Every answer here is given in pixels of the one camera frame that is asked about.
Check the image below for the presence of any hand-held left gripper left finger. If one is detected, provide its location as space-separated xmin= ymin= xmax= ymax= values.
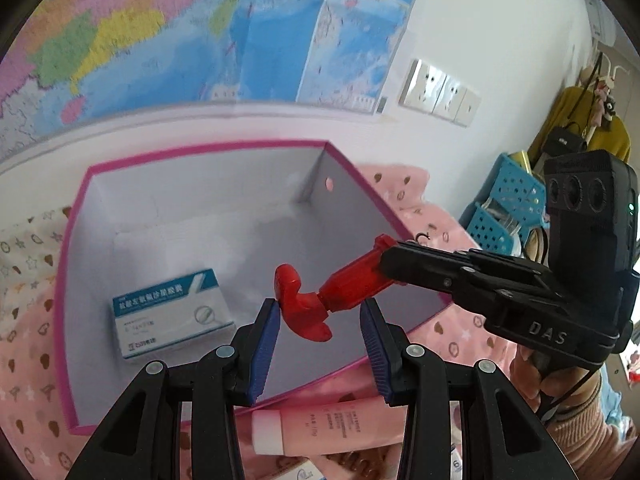
xmin=65 ymin=299 xmax=280 ymax=480

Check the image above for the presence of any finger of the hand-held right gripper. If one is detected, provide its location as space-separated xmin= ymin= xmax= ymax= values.
xmin=382 ymin=260 xmax=502 ymax=317
xmin=381 ymin=241 xmax=546 ymax=287

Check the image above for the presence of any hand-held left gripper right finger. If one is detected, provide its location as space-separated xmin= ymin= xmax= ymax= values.
xmin=360 ymin=299 xmax=576 ymax=480

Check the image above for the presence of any red plastic clamp toy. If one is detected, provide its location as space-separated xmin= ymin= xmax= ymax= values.
xmin=274 ymin=234 xmax=401 ymax=343

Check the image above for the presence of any pink cardboard box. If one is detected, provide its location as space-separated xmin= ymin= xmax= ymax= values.
xmin=61 ymin=140 xmax=446 ymax=436

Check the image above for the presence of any person's right forearm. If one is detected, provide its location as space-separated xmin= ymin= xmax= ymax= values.
xmin=542 ymin=370 xmax=633 ymax=463

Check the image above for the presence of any black shoulder bag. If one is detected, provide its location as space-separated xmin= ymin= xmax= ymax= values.
xmin=542 ymin=122 xmax=589 ymax=157

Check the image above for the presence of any person's right hand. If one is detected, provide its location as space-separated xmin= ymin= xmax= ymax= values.
xmin=509 ymin=344 xmax=593 ymax=417

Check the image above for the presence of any blue perforated plastic basket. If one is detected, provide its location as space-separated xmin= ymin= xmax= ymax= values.
xmin=487 ymin=152 xmax=548 ymax=222
xmin=459 ymin=202 xmax=522 ymax=261

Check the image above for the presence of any pink cosmetic tube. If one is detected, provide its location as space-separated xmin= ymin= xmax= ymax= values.
xmin=251 ymin=394 xmax=407 ymax=457

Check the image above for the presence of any white and blue medicine box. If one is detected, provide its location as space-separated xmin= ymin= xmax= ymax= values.
xmin=111 ymin=269 xmax=237 ymax=365

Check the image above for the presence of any yellow garment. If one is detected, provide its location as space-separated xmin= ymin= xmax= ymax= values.
xmin=527 ymin=86 xmax=632 ymax=166

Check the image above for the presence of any small white and blue box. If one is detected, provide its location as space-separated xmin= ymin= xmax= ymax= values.
xmin=276 ymin=462 xmax=327 ymax=480

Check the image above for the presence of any pink printed blanket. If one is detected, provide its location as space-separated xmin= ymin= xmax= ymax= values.
xmin=0 ymin=162 xmax=631 ymax=480

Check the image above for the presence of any white wall socket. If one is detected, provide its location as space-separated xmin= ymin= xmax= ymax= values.
xmin=432 ymin=77 xmax=469 ymax=121
xmin=399 ymin=58 xmax=446 ymax=113
xmin=454 ymin=87 xmax=482 ymax=127

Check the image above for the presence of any small blue wall map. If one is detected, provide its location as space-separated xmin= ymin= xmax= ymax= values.
xmin=295 ymin=0 xmax=409 ymax=114

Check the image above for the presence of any large colourful wall map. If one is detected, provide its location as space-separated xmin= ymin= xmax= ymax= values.
xmin=0 ymin=0 xmax=431 ymax=153

